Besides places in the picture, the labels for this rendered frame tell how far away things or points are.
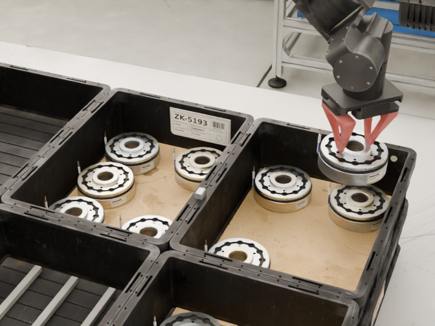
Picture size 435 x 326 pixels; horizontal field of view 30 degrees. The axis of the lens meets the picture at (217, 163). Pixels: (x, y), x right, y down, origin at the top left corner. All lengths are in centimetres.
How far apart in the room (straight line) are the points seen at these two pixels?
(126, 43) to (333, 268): 266
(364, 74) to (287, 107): 94
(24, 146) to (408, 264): 78
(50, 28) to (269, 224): 279
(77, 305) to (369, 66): 58
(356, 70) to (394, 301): 55
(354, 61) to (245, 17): 305
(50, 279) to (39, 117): 50
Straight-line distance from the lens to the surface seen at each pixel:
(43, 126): 171
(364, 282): 117
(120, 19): 411
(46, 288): 132
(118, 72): 215
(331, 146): 124
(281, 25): 335
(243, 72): 358
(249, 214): 143
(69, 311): 128
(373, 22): 112
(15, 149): 165
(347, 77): 107
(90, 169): 151
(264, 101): 200
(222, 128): 154
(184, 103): 155
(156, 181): 151
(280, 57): 342
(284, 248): 137
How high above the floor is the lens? 173
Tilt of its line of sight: 35 degrees down
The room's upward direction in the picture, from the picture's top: straight up
